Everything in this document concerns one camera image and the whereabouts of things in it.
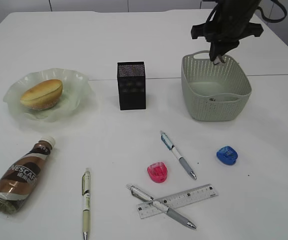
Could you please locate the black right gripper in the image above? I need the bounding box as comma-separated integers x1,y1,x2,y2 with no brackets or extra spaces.
191,16,262,64

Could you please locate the blue pencil sharpener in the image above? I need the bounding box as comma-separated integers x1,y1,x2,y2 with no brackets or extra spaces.
216,146,238,166

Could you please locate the pink pencil sharpener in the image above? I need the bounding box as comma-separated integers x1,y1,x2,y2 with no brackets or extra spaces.
147,162,168,183

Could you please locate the golden bread roll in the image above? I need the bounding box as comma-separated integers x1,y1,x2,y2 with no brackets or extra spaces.
19,79,63,111

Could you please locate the brown Nescafe coffee bottle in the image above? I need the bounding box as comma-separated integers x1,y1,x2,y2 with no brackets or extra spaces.
0,136,55,215

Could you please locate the pinkish paper ball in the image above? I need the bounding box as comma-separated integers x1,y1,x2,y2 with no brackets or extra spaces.
213,59,225,66

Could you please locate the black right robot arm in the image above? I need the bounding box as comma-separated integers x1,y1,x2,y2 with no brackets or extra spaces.
191,0,264,65

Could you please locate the pale green woven basket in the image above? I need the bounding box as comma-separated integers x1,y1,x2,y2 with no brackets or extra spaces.
181,50,252,122

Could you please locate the black mesh pen holder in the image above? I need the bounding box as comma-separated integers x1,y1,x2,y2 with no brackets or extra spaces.
117,61,146,111

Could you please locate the blue clear pen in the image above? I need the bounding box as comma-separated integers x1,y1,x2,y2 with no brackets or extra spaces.
160,130,197,180

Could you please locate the translucent green wavy plate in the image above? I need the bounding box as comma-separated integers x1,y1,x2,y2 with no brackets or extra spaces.
3,68,93,122

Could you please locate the grey clear pen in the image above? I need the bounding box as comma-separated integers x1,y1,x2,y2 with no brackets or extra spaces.
126,184,197,230

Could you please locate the beige white click pen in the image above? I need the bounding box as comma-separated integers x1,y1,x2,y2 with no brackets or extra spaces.
82,168,90,240

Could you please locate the clear plastic ruler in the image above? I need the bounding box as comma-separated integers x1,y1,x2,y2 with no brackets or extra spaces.
137,184,219,219

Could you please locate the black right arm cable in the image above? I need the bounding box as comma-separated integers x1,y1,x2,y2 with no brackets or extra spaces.
258,0,288,25

